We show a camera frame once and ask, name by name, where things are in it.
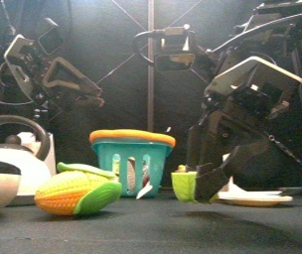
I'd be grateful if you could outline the white toy kettle grey handle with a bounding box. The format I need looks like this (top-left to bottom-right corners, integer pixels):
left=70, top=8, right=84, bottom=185
left=0, top=114, right=53, bottom=206

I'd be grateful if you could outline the teal basket orange rim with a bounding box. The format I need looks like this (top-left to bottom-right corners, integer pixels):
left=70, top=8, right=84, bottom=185
left=88, top=128, right=177, bottom=199

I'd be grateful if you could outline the white plate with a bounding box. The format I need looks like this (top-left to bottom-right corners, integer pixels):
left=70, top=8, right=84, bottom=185
left=215, top=190, right=294, bottom=208

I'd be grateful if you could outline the black flat base plate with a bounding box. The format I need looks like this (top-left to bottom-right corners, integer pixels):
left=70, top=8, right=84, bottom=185
left=277, top=180, right=302, bottom=198

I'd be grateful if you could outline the vertical metal frame pole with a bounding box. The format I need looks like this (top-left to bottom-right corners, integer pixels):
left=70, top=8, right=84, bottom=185
left=145, top=0, right=156, bottom=133

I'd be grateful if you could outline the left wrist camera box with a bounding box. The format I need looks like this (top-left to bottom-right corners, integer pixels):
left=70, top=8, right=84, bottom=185
left=34, top=17, right=66, bottom=56

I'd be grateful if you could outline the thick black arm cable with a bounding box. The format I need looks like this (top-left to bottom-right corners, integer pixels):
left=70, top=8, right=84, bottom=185
left=208, top=7, right=302, bottom=56

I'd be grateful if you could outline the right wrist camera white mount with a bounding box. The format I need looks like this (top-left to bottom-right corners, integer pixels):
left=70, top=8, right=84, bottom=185
left=204, top=55, right=302, bottom=120

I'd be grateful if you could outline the camera mounted on pole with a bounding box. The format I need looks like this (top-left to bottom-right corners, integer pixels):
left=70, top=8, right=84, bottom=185
left=152, top=23, right=198, bottom=73

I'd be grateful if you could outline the black camera cable loop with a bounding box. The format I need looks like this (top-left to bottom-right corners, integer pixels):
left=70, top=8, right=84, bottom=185
left=131, top=29, right=164, bottom=66

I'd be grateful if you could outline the white tag on basket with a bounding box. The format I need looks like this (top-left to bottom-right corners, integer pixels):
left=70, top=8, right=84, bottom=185
left=135, top=182, right=153, bottom=200

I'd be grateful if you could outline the green cup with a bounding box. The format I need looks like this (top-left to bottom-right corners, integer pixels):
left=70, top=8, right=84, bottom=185
left=169, top=164, right=219, bottom=204

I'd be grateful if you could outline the yellow toy corn green husk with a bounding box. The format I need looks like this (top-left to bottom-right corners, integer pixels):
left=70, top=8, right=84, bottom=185
left=33, top=161, right=123, bottom=217

